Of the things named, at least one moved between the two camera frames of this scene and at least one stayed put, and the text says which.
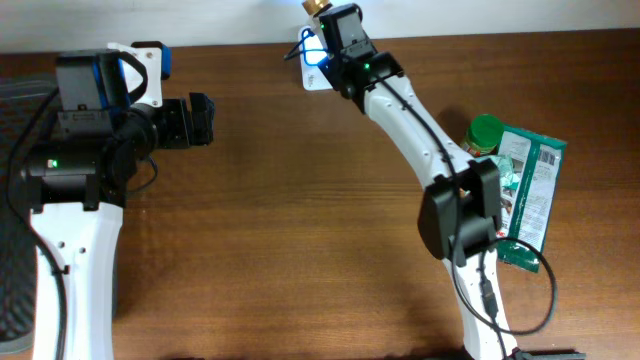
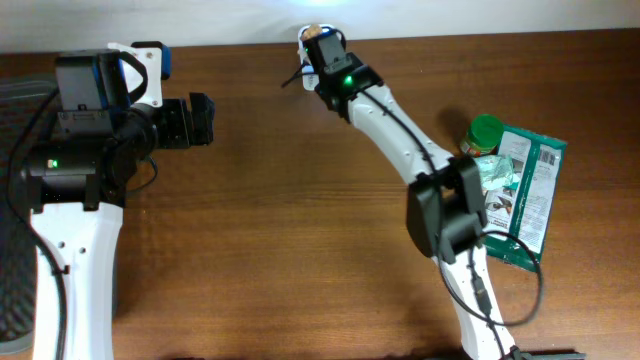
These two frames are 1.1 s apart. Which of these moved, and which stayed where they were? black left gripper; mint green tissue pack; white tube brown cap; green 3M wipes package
Moved: white tube brown cap
Stayed: mint green tissue pack; green 3M wipes package; black left gripper
